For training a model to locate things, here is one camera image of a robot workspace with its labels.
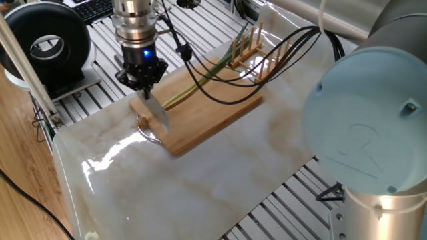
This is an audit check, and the black computer keyboard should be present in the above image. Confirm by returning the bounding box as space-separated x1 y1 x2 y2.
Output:
71 0 115 25

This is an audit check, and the marble pattern table mat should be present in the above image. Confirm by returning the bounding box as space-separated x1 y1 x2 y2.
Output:
52 3 356 240

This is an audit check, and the black floor cable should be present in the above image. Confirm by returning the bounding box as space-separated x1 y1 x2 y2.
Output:
0 169 76 240

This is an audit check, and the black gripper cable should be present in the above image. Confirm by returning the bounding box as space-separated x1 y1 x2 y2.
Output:
159 25 346 106

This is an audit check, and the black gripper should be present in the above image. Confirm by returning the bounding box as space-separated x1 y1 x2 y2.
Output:
115 41 169 99

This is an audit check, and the wooden peg rack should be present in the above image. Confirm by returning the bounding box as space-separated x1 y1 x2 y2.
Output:
228 21 293 84

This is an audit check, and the green garlic stalk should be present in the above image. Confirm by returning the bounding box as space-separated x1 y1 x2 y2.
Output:
135 21 251 127

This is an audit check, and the black camera cable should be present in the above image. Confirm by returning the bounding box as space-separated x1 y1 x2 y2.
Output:
156 0 344 88

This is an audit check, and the black ring-shaped device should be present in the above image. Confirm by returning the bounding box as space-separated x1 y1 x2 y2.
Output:
0 1 92 93

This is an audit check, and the wooden cutting board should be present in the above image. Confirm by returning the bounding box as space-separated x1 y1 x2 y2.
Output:
129 55 264 157

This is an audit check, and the aluminium frame post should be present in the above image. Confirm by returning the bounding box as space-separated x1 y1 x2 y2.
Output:
0 13 66 130

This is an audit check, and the steel kitchen knife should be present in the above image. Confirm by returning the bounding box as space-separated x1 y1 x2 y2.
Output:
143 89 171 134

